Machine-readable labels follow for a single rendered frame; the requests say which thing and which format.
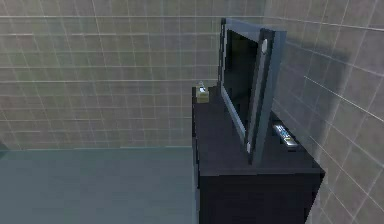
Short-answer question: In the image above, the grey flat television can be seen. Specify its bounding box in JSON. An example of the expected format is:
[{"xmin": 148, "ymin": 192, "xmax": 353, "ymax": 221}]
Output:
[{"xmin": 217, "ymin": 17, "xmax": 288, "ymax": 167}]

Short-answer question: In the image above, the black television cabinet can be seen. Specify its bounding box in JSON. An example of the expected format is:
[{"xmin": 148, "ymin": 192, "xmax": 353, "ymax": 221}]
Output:
[{"xmin": 191, "ymin": 85, "xmax": 326, "ymax": 224}]

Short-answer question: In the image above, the yellow tissue box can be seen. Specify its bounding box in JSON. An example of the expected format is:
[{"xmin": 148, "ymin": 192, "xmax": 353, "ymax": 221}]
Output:
[{"xmin": 195, "ymin": 80, "xmax": 210, "ymax": 104}]

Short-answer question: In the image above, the grey remote control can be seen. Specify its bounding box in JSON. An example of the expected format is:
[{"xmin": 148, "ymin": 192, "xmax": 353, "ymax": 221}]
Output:
[{"xmin": 272, "ymin": 123, "xmax": 298, "ymax": 148}]

